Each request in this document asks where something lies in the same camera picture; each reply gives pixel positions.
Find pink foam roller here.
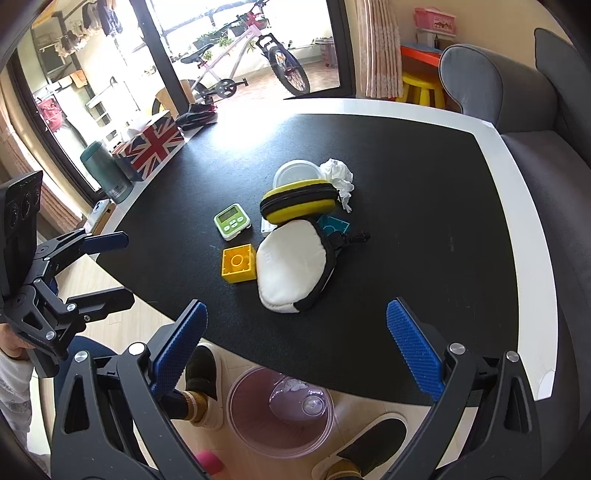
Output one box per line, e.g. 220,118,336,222
194,450,224,476

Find yellow toy brick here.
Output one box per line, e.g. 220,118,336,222
221,244,256,284

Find small white box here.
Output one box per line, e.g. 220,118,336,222
260,218,277,237

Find yellow black zip case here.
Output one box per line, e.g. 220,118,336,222
259,179,339,225

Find black red gloves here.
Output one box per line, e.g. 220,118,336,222
175,104,217,132

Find green white digital timer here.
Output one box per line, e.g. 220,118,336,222
213,203,252,241

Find pink plastic trash bin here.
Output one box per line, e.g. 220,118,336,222
226,367,335,459

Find black left slipper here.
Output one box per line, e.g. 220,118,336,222
170,343,224,431

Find person's left hand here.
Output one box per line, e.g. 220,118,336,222
0,324,34,360

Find union jack tissue box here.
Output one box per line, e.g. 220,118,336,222
112,110,185,182

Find red children's table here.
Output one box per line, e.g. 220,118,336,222
401,43,443,71

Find dark green thermos bottle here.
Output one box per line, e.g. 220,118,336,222
80,141,133,204

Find clear plastic cup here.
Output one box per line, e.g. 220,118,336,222
269,376,329,425

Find yellow plastic stool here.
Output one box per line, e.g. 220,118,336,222
396,72,446,110

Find white smartphone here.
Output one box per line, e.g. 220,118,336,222
84,199,113,233

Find grey fabric sofa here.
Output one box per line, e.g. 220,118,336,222
440,28,590,479

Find black slipper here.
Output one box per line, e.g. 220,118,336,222
311,412,408,480
170,343,224,431

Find white round pouch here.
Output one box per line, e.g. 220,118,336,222
256,219,335,313

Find black right slipper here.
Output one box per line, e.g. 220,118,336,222
311,412,408,480

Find clear round lidded container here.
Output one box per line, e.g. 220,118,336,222
273,159,325,188

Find white pink bicycle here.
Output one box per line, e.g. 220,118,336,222
179,1,311,104

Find pink storage box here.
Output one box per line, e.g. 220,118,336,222
414,7,457,36

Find pink patterned curtain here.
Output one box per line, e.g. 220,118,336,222
356,0,403,99

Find white patterned left sleeve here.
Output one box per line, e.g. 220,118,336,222
1,349,33,452

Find teal toy brick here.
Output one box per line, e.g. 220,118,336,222
317,215,349,251

